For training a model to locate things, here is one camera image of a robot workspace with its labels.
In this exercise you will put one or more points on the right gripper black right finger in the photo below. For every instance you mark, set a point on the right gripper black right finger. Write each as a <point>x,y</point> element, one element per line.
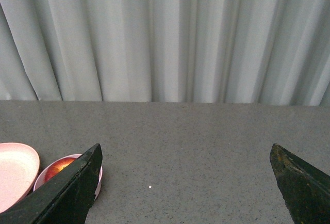
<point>305,188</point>

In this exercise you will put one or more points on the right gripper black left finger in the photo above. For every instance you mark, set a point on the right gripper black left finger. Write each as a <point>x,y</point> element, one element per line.
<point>65,198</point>

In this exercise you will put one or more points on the red apple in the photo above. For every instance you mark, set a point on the red apple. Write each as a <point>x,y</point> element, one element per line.
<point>57,166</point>

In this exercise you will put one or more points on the pink plate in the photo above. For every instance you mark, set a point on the pink plate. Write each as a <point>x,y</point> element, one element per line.
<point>20,165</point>

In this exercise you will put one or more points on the white curtain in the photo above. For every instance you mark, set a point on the white curtain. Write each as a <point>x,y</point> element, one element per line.
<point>229,51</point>

